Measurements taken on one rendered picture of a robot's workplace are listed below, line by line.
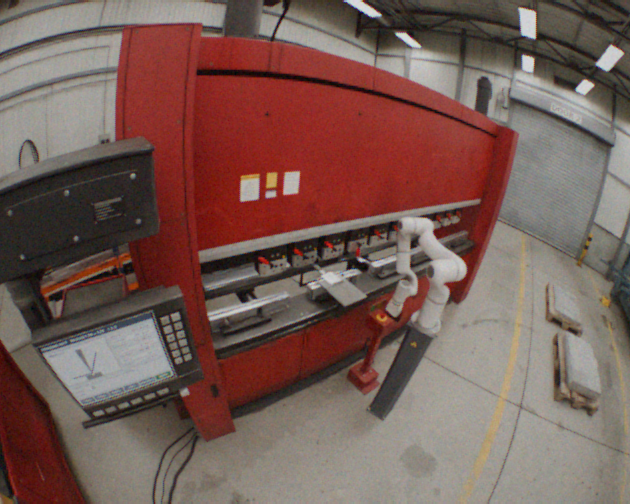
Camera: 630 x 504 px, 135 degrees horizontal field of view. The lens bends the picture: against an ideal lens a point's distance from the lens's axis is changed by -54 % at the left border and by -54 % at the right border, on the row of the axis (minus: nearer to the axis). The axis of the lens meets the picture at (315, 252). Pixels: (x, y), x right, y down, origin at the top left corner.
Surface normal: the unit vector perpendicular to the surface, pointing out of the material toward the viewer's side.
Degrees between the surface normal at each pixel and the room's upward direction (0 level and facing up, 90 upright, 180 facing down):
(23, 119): 90
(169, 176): 90
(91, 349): 90
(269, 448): 0
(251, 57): 90
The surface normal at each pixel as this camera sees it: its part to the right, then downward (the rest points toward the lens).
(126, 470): 0.11, -0.87
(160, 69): 0.57, 0.46
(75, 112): 0.75, 0.39
